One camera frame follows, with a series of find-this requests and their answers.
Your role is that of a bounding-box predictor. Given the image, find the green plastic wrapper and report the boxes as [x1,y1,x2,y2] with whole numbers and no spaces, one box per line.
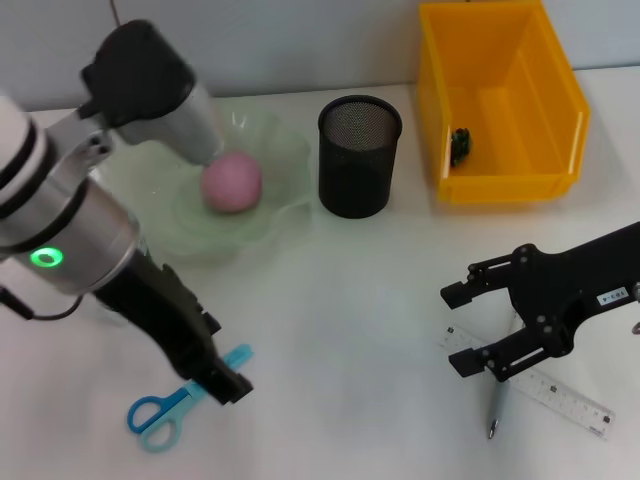
[451,127,474,169]

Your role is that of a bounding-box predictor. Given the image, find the pink peach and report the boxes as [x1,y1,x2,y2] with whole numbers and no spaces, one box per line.
[201,152,264,215]

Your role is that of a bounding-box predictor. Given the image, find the blue scissors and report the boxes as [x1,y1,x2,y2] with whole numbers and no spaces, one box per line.
[126,343,257,454]

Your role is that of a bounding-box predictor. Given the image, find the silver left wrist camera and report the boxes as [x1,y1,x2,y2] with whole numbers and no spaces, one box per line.
[81,19,224,167]

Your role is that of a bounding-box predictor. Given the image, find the black mesh pen holder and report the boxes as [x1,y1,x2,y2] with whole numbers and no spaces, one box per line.
[317,94,404,219]

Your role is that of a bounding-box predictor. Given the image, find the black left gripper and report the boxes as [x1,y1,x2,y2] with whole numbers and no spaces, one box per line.
[93,258,254,407]

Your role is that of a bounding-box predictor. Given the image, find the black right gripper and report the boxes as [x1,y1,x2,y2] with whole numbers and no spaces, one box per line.
[439,222,640,384]

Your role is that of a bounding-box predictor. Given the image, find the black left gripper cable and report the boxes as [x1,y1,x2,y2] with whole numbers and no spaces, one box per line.
[0,285,84,322]

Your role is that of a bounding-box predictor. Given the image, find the clear plastic ruler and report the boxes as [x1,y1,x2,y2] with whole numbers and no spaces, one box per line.
[438,324,617,442]

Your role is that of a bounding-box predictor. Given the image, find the green glass fruit plate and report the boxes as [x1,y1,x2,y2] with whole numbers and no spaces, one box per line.
[89,98,314,267]

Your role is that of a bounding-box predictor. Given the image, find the silver ballpoint pen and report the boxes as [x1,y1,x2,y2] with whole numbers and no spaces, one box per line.
[487,309,522,440]

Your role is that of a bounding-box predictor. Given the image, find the yellow plastic bin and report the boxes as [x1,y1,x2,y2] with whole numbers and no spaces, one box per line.
[417,0,592,207]

